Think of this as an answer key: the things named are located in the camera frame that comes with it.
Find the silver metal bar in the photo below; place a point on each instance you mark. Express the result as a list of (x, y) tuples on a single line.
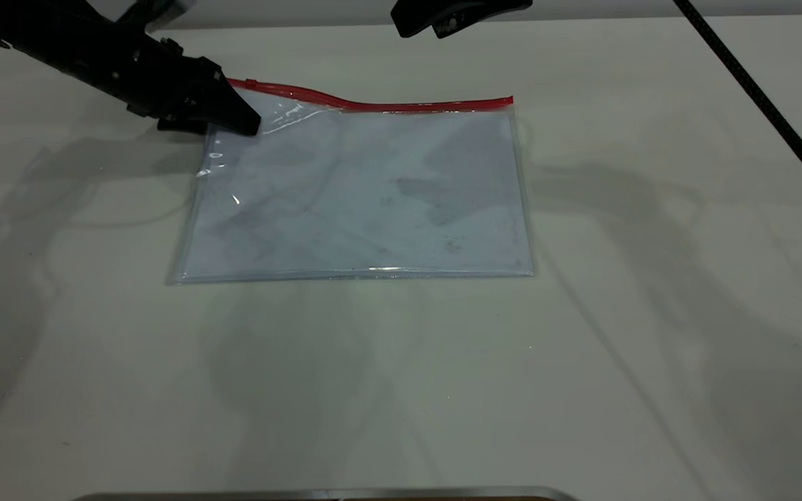
[(317, 495)]

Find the clear zip bag red zipper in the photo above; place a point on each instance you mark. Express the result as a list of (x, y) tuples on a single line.
[(373, 209)]

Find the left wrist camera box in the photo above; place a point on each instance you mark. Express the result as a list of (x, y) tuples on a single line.
[(157, 10)]

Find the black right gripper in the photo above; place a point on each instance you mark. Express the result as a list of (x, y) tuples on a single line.
[(491, 10)]

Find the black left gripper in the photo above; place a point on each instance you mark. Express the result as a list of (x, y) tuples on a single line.
[(171, 83)]

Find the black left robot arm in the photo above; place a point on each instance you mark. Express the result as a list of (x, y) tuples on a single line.
[(39, 38)]

